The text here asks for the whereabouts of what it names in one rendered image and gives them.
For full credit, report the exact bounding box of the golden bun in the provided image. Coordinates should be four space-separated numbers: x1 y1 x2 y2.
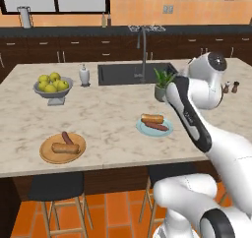
50 142 81 155
140 113 164 125

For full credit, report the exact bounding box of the light blue plate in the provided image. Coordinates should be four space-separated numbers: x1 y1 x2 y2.
135 116 174 138

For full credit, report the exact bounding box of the red-brown sausage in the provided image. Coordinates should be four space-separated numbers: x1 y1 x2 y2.
61 131 76 146
143 121 169 132

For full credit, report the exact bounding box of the round wooden plate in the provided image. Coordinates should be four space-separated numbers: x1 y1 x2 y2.
38 132 88 165

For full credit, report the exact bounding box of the dark sink basin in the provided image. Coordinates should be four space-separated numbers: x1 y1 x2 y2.
96 62 179 87

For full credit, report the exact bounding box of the green plant in grey pot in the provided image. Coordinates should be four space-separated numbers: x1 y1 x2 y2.
153 67 177 103

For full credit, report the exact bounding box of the white soap dispenser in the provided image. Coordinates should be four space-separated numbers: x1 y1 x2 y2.
78 63 92 88

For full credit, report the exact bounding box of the grey sink tap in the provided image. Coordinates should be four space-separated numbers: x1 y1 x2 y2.
133 27 149 84

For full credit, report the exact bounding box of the yellow-green apple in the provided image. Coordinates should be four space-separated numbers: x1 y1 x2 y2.
56 80 70 92
43 84 58 93
37 74 51 84
37 81 49 91
48 71 62 83

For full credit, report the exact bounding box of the dark wooden island base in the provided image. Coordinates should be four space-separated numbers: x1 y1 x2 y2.
0 160 221 238

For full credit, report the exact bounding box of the black-seat wooden stool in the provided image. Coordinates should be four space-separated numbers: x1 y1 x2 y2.
138 162 230 238
27 171 95 238

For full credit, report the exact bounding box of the dark brown cupboard run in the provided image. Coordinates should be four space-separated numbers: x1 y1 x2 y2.
0 25 252 85

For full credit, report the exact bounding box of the grey metal jug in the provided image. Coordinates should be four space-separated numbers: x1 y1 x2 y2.
16 5 33 30

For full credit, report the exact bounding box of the grey pedestal fruit bowl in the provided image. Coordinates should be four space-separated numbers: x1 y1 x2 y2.
32 76 74 107

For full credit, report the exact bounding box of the grey wall outlet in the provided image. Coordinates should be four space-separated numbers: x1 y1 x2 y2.
162 4 174 15

